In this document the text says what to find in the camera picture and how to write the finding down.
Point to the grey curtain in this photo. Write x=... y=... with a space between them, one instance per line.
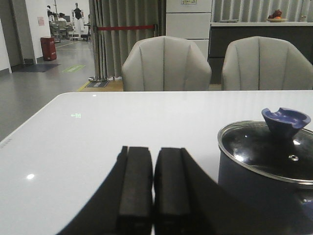
x=118 y=44

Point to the white cabinet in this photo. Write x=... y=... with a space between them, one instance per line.
x=190 y=19

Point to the dark blue saucepan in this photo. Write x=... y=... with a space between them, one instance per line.
x=284 y=201

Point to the right grey upholstered chair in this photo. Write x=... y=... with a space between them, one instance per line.
x=264 y=63

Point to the left grey upholstered chair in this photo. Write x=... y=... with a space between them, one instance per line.
x=165 y=63

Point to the grey upholstered chair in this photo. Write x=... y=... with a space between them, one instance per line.
x=165 y=63
x=264 y=63

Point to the red trash bin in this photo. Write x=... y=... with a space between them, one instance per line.
x=48 y=48

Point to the chrome stanchion post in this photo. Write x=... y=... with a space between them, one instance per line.
x=99 y=55

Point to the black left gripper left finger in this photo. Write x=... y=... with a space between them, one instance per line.
x=121 y=205

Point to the glass lid with blue knob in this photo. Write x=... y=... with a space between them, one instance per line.
x=279 y=147

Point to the fruit plate on counter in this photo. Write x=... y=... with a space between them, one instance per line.
x=276 y=17

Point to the dark sideboard counter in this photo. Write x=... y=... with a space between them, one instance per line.
x=300 y=34

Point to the red barrier belt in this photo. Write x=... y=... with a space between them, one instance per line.
x=140 y=27

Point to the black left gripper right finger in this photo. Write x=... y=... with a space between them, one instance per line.
x=188 y=202

